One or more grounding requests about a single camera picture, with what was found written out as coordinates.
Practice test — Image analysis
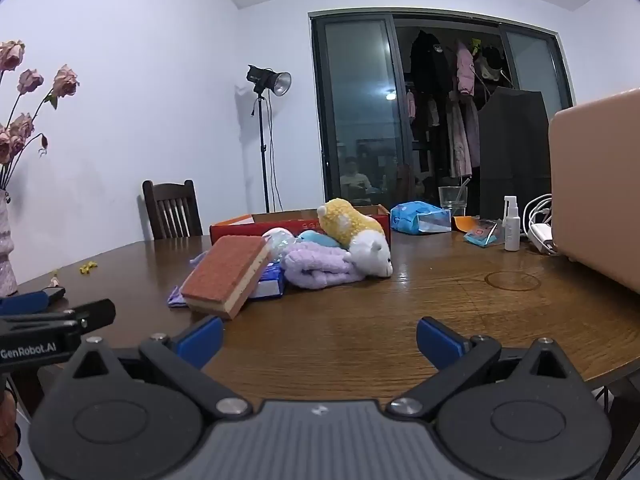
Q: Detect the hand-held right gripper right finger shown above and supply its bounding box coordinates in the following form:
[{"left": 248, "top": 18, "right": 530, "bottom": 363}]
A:
[{"left": 389, "top": 317, "right": 581, "bottom": 420}]

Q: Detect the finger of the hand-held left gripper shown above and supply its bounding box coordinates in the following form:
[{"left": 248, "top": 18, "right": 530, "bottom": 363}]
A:
[
  {"left": 0, "top": 287, "right": 67, "bottom": 314},
  {"left": 62, "top": 299, "right": 117, "bottom": 334}
]

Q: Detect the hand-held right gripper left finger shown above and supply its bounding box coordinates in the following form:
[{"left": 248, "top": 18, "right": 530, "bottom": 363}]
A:
[{"left": 65, "top": 317, "right": 251, "bottom": 421}]

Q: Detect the red and yellow sponge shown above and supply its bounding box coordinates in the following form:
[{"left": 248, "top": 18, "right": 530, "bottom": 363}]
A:
[{"left": 180, "top": 235, "right": 271, "bottom": 321}]

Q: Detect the blue tissue packet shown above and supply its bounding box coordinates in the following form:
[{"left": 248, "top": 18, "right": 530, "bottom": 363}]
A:
[{"left": 247, "top": 262, "right": 287, "bottom": 301}]

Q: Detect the red cardboard box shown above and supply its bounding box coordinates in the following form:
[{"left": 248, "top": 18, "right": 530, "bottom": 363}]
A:
[{"left": 209, "top": 204, "right": 391, "bottom": 256}]

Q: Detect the yellow and white plush toy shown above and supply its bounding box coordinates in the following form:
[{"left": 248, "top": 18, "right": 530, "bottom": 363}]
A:
[{"left": 317, "top": 198, "right": 393, "bottom": 279}]

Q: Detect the pink glitter vase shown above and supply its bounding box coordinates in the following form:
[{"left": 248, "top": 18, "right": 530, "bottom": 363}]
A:
[{"left": 0, "top": 190, "right": 18, "bottom": 297}]

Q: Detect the purple satin scrunchie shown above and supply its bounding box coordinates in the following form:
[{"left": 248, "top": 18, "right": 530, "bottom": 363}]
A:
[{"left": 167, "top": 251, "right": 210, "bottom": 308}]

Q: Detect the blue snack packet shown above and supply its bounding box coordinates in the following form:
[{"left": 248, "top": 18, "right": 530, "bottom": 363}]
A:
[{"left": 463, "top": 219, "right": 503, "bottom": 248}]

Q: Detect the iridescent plastic bag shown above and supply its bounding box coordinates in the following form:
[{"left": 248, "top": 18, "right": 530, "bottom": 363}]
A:
[{"left": 267, "top": 237, "right": 301, "bottom": 266}]

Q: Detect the large blue wipes pack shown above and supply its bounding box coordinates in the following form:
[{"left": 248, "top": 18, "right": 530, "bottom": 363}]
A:
[{"left": 390, "top": 201, "right": 453, "bottom": 235}]

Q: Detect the dark wooden chair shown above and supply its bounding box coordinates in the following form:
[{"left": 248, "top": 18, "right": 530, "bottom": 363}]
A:
[{"left": 142, "top": 179, "right": 204, "bottom": 241}]

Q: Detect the white spray bottle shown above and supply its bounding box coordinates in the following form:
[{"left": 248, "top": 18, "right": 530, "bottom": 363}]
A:
[{"left": 504, "top": 196, "right": 521, "bottom": 252}]

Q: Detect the purple fluffy towel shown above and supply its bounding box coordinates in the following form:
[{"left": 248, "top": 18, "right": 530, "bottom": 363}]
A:
[{"left": 282, "top": 241, "right": 368, "bottom": 290}]

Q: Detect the clear glass cup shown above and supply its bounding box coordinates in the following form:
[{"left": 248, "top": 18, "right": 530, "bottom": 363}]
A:
[{"left": 439, "top": 186, "right": 469, "bottom": 217}]

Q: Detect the blue plush toy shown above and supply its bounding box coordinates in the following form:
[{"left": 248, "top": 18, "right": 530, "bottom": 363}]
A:
[{"left": 295, "top": 230, "right": 343, "bottom": 250}]

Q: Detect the black foam board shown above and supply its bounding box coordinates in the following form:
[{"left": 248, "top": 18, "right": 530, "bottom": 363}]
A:
[{"left": 477, "top": 86, "right": 553, "bottom": 221}]

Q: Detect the hanging long pink coat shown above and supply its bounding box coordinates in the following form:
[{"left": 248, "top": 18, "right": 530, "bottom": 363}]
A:
[{"left": 446, "top": 92, "right": 473, "bottom": 178}]

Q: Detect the beige appliance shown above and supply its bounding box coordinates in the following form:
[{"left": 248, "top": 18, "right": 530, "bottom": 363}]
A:
[{"left": 548, "top": 87, "right": 640, "bottom": 295}]

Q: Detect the dried pink rose bouquet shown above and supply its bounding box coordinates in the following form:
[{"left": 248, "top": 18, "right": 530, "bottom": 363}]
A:
[{"left": 0, "top": 40, "right": 81, "bottom": 191}]

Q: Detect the sliding glass door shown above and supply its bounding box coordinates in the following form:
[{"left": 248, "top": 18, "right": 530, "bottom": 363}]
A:
[{"left": 310, "top": 8, "right": 573, "bottom": 216}]

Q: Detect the studio light on stand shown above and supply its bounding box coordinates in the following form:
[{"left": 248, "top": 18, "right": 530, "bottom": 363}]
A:
[{"left": 246, "top": 64, "right": 292, "bottom": 213}]

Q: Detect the hanging black jacket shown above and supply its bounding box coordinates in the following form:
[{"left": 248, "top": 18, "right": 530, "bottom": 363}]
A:
[{"left": 410, "top": 30, "right": 453, "bottom": 171}]

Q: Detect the hanging pink jacket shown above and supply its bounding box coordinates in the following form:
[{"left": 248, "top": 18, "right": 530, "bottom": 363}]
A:
[{"left": 455, "top": 40, "right": 476, "bottom": 96}]

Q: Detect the white charger cable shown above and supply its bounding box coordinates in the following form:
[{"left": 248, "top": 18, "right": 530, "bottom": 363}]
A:
[{"left": 522, "top": 194, "right": 558, "bottom": 256}]

